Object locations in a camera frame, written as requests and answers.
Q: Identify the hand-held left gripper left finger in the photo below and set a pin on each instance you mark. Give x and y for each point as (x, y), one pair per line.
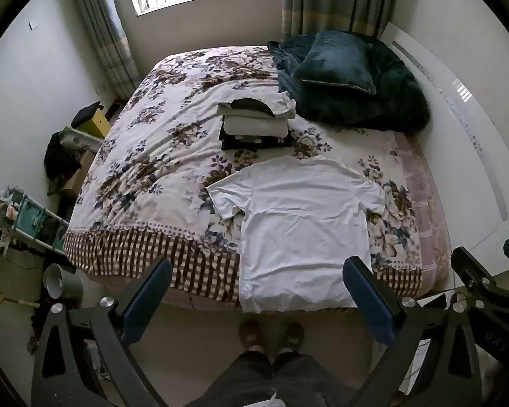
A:
(146, 301)

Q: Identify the dark green blanket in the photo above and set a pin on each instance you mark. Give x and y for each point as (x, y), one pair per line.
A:
(386, 101)

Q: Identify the pink mattress cover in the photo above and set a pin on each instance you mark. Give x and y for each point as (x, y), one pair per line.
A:
(428, 220)

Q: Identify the yellow chair with black seat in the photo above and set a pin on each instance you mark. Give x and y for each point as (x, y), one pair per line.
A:
(97, 125)

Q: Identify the white t-shirt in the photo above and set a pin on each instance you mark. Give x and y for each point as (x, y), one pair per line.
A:
(301, 229)

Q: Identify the person's slipper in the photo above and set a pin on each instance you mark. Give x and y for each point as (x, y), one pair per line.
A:
(250, 333)
(292, 335)

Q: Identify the grey waste bin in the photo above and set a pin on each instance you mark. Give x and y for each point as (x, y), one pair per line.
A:
(65, 288)

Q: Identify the person's left slipper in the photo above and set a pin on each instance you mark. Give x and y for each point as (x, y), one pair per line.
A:
(250, 333)

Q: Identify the floral bed sheet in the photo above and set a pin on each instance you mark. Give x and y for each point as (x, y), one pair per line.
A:
(161, 157)

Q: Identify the grey box with black part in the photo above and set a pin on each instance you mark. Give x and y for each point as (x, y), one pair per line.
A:
(254, 126)

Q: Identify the green storage rack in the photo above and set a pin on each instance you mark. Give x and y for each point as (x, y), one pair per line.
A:
(38, 220)

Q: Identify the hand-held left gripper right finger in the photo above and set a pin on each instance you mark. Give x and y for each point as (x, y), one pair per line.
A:
(369, 301)

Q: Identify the cardboard box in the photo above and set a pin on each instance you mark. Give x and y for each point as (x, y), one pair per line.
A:
(78, 178)

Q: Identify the black folded garment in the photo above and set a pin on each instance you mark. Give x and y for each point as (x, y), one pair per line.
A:
(237, 143)

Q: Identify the dark green pillow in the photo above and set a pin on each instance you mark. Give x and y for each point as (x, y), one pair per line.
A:
(335, 63)

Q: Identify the person's right slipper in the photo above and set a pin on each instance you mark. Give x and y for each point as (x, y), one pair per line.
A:
(292, 335)

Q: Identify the dark bag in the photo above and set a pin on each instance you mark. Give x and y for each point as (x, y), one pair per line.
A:
(61, 157)

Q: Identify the person's dark trousers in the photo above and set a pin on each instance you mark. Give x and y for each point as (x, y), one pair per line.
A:
(258, 381)

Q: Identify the white headboard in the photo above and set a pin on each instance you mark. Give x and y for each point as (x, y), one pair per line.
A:
(449, 135)

